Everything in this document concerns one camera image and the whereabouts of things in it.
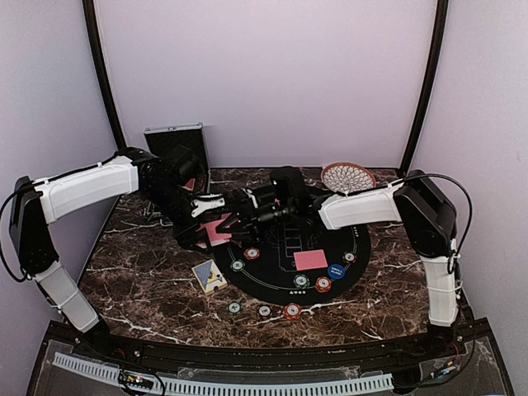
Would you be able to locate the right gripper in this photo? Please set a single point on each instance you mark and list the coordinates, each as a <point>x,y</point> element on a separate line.
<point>248,219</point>

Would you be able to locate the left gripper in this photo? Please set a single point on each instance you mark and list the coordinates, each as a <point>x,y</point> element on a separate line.
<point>186,239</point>

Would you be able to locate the red card deck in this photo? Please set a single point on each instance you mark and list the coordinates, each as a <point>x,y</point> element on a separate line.
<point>215,237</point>

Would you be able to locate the green chips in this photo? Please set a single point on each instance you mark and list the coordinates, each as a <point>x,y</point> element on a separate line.
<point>301,281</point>
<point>237,265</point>

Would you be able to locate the red chips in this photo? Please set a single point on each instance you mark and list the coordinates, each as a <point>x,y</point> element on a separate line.
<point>323,284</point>
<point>252,253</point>

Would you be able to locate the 100 chips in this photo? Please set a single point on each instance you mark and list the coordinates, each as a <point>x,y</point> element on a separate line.
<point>349,257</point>

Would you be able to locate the blue small blind button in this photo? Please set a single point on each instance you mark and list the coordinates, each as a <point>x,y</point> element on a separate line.
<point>336,271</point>

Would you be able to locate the green poker chip stack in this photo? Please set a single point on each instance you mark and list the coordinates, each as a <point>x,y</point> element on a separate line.
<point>235,308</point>

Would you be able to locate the black-red 100 chip stack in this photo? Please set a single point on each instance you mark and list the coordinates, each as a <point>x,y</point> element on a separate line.
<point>264,311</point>

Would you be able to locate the red-gold 5 chip stack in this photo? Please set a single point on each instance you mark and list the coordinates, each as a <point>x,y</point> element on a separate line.
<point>292,311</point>

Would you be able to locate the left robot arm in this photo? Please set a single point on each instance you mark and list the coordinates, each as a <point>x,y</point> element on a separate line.
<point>38,203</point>

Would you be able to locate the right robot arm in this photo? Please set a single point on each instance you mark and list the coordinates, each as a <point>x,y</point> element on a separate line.
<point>426,214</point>

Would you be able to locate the yellow card box on table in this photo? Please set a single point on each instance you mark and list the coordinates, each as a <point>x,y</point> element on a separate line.
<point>209,276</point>

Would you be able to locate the boxed card deck in case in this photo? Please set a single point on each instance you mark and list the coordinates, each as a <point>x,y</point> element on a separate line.
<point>190,186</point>

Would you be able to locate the black round poker mat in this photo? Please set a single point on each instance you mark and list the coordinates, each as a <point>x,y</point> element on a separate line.
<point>270,278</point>

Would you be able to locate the patterned ceramic plate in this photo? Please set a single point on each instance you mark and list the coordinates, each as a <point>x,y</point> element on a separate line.
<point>347,178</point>

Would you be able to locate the aluminium poker chip case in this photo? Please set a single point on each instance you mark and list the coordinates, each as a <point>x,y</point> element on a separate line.
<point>173,138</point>

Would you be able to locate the left black frame post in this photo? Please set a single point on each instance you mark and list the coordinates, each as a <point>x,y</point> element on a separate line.
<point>99,63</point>

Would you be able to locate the black frame post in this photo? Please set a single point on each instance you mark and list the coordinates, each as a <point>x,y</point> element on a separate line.
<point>429,77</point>
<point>99,63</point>

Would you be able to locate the white slotted cable duct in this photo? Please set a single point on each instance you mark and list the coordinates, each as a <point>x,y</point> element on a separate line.
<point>226,382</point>

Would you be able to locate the right black frame post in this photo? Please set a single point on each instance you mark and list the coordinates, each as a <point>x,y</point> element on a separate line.
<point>429,77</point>

